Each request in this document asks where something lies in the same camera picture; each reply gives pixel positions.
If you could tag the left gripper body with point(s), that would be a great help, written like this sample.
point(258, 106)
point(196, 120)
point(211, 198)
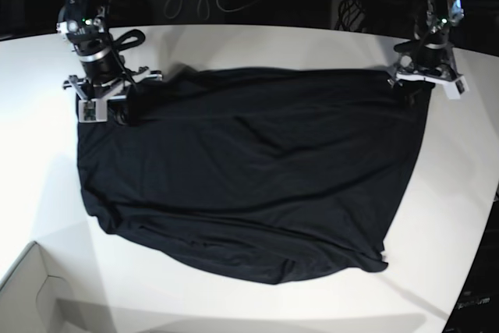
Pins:
point(433, 64)

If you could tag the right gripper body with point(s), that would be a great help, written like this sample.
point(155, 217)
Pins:
point(114, 89)

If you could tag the black t-shirt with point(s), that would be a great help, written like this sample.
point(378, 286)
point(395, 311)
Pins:
point(264, 175)

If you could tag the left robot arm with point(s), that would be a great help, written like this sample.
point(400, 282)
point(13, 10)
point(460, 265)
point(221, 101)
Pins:
point(434, 20)

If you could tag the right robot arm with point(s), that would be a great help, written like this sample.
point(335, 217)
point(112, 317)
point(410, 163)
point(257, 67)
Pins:
point(84, 24)

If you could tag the white cardboard box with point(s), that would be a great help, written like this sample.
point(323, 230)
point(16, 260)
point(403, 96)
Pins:
point(29, 302)

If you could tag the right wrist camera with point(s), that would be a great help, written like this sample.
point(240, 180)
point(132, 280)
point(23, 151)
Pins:
point(92, 111)

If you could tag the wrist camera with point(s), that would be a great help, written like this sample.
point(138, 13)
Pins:
point(456, 88)
point(92, 111)

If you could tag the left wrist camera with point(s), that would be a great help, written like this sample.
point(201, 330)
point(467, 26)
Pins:
point(456, 88)

